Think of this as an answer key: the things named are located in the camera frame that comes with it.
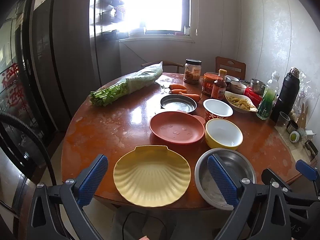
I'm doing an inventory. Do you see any stainless steel bowl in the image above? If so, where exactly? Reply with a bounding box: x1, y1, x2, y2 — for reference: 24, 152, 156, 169
194, 148, 257, 211

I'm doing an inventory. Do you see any yellow bowl white inside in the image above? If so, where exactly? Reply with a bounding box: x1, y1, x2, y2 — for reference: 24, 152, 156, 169
205, 119, 244, 150

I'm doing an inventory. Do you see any yellow shell-shaped plate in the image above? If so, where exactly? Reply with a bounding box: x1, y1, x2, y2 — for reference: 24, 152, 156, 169
113, 145, 191, 207

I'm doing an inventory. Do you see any red paper noodle bowl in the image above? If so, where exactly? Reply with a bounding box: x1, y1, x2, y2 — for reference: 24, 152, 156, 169
203, 99, 233, 122

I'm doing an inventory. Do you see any pink bear-shaped plate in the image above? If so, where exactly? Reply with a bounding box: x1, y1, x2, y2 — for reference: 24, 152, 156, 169
149, 111, 205, 145

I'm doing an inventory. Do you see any stainless steel pan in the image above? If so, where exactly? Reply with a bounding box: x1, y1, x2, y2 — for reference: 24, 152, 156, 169
160, 94, 197, 113

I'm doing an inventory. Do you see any small glass cup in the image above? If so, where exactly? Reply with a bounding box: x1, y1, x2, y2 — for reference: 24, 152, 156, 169
276, 112, 290, 127

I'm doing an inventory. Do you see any black thermos flask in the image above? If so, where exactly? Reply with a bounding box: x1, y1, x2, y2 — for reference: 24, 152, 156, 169
270, 67, 300, 122

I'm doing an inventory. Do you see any green plastic bottle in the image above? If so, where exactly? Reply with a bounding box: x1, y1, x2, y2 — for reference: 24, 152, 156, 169
257, 70, 280, 120

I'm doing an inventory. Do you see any red cigarette box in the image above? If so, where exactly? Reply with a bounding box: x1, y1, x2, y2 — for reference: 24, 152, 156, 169
244, 87, 263, 108

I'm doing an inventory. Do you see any white dish with food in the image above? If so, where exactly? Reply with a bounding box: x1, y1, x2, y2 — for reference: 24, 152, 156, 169
225, 91, 258, 113

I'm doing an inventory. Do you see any small steel cup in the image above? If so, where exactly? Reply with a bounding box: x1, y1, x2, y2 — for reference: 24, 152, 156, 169
250, 79, 266, 96

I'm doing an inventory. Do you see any bagged celery bunch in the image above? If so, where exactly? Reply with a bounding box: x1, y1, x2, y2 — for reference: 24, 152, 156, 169
90, 61, 163, 106

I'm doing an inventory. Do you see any carrot nearest pan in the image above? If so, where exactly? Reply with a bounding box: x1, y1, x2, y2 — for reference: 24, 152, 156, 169
179, 92, 201, 102

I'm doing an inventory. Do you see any white ceramic bowl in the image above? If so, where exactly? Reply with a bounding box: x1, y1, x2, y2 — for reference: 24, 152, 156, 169
230, 81, 247, 95

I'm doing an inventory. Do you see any brown sauce bottle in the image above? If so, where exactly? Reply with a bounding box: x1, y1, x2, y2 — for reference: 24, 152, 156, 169
211, 68, 227, 100

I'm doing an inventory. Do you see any red chili sauce jar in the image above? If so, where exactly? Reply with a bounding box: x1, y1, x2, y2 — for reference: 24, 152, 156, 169
201, 72, 218, 96

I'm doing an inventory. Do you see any middle carrot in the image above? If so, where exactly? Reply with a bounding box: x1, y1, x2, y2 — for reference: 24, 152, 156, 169
169, 89, 187, 94

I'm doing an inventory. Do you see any carrot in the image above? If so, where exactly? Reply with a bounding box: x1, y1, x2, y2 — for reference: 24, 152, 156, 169
169, 84, 187, 90
169, 89, 187, 94

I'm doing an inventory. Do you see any wooden chair with backrest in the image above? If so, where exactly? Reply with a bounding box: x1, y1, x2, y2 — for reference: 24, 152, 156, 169
215, 56, 246, 80

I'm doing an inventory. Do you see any carrot farthest back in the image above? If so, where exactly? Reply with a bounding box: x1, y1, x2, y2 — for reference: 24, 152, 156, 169
169, 84, 187, 90

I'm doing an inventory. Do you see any clear jar black lid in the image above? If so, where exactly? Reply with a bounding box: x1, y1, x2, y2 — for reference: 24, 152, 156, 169
183, 59, 202, 84

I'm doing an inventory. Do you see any dark refrigerator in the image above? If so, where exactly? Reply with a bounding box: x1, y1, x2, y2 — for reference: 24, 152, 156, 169
30, 0, 122, 120

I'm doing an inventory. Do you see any window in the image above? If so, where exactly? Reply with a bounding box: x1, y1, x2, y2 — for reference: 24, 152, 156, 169
117, 0, 191, 35

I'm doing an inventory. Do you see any black cable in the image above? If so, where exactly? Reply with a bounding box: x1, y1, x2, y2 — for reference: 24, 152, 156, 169
0, 111, 57, 186

